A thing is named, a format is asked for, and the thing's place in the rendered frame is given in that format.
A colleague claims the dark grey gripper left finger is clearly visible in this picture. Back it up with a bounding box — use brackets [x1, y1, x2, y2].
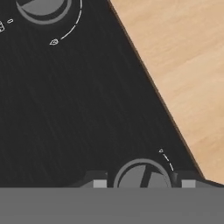
[69, 171, 109, 189]

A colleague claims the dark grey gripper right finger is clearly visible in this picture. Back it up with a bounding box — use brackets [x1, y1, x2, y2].
[172, 171, 224, 189]

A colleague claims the grey round stove knob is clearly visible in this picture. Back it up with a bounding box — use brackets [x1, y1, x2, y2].
[113, 157, 173, 189]
[15, 0, 73, 25]

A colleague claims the black stove top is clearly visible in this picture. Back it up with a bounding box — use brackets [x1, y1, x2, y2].
[0, 0, 207, 189]

